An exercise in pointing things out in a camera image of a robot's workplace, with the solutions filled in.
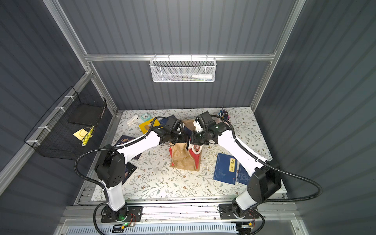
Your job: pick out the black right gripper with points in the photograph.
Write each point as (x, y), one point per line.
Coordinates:
(195, 139)

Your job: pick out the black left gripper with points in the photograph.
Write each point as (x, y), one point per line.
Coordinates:
(178, 136)

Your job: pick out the burlap canvas bag red panel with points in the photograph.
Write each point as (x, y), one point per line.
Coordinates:
(185, 155)

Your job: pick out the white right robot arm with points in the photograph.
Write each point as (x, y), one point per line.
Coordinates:
(264, 181)

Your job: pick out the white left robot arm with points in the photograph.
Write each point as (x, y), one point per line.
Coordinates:
(111, 165)

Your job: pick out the blue book near bag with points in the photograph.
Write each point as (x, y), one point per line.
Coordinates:
(174, 125)

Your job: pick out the yellow cartoon cover book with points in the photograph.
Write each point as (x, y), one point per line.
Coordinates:
(144, 127)

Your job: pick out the blue book Yuanqu 300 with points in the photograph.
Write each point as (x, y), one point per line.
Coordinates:
(225, 170)

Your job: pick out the dark portrait book upper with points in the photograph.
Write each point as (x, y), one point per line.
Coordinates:
(125, 139)

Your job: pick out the dark portrait book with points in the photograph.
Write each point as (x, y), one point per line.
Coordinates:
(125, 139)
(129, 170)

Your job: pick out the floral table mat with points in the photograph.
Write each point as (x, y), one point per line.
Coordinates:
(154, 178)

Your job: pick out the white marker in basket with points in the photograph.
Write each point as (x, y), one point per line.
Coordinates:
(203, 76)

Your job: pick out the dark portrait book lower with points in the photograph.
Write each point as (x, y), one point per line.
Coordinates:
(129, 170)

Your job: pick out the blue book Guiguzi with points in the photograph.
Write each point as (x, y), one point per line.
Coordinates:
(243, 176)

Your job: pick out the yellow pen in basket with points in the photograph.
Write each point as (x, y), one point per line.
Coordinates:
(88, 136)

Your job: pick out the black tray in basket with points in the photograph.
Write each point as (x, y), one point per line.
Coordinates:
(86, 114)

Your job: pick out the yellow sticky note pad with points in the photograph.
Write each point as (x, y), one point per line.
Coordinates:
(81, 134)

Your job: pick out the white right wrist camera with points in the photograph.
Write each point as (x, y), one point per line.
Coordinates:
(197, 126)

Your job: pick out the white wire mesh basket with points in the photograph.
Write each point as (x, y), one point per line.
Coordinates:
(180, 69)

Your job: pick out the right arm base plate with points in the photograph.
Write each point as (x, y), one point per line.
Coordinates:
(229, 211)

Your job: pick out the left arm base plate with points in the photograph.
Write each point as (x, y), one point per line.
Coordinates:
(125, 214)

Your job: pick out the black wire wall basket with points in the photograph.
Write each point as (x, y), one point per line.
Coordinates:
(53, 138)

